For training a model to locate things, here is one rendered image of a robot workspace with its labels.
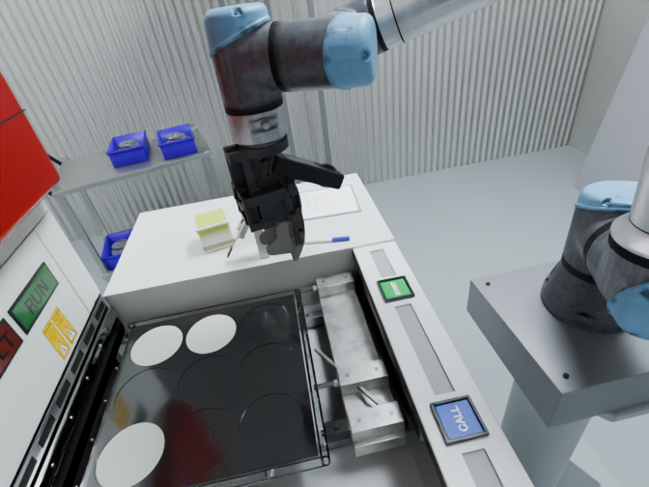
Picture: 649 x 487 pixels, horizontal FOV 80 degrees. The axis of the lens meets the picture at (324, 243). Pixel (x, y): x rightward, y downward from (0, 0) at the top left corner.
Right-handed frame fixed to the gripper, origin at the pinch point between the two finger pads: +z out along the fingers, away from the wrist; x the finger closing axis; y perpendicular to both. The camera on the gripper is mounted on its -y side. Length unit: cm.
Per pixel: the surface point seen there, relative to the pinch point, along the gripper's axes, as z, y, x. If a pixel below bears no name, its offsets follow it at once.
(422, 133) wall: 73, -166, -186
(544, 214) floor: 107, -192, -90
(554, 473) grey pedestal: 67, -44, 29
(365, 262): 12.2, -15.1, -5.1
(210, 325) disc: 18.4, 17.9, -11.6
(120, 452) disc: 18.5, 35.6, 7.6
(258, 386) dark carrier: 18.5, 13.3, 7.3
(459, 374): 12.2, -13.4, 24.8
